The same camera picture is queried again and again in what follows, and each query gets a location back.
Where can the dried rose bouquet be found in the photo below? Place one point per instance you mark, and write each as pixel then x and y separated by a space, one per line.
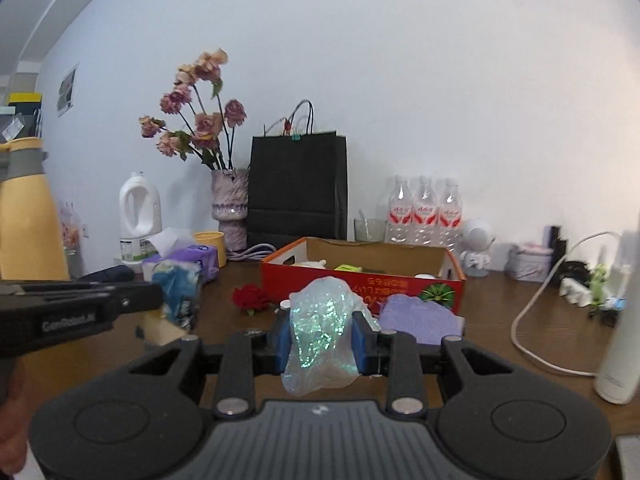
pixel 200 120

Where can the yellow thermos jug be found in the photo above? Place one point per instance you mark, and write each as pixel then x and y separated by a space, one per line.
pixel 27 220

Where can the clear water bottle red label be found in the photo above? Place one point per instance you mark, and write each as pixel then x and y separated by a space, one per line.
pixel 450 217
pixel 425 215
pixel 399 215

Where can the white pink round container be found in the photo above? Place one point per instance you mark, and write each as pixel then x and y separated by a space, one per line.
pixel 530 262

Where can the blue snack packet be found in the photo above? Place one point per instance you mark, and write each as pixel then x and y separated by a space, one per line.
pixel 180 292

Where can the purple cloth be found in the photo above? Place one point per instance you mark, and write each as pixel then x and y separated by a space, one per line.
pixel 420 320

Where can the clear glass cup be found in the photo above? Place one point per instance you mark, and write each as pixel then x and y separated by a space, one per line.
pixel 369 230

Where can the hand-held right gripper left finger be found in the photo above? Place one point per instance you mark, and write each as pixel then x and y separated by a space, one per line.
pixel 283 345

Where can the black cosmetic bottle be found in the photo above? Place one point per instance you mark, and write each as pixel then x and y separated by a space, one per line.
pixel 556 245

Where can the wall poster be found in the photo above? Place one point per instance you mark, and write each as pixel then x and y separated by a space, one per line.
pixel 66 90

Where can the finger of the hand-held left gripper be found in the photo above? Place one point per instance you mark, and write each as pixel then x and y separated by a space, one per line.
pixel 137 299

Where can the dark navy cloth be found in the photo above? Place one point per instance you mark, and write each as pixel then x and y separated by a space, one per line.
pixel 107 274

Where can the white plastic jug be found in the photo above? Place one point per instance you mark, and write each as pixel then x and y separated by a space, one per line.
pixel 140 220

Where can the red cardboard box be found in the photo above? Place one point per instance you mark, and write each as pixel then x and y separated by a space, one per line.
pixel 400 287

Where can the clear flower wrap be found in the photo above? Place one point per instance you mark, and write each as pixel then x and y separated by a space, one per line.
pixel 71 230

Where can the small green toy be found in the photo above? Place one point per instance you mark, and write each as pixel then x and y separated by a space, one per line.
pixel 598 277

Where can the red fabric flower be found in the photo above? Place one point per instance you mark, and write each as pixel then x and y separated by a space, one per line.
pixel 251 297

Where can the pink mottled vase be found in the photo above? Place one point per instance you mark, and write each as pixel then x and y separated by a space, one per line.
pixel 230 210

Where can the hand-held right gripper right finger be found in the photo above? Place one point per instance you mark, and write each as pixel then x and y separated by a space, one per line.
pixel 361 345

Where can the purple tissue pack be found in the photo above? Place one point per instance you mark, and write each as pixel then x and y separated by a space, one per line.
pixel 195 257

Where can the person's left hand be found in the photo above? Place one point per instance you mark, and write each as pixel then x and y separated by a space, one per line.
pixel 10 440

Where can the green yellow packet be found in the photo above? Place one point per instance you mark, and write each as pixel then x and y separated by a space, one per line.
pixel 348 268

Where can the yellow black box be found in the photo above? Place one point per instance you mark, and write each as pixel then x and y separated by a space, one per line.
pixel 20 105

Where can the yellow plastic cup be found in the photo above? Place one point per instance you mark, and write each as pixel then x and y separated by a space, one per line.
pixel 210 250

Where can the iridescent plastic bag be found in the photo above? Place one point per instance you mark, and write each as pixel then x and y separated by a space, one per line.
pixel 320 335

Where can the tall white bottle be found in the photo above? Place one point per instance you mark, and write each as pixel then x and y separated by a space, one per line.
pixel 622 330

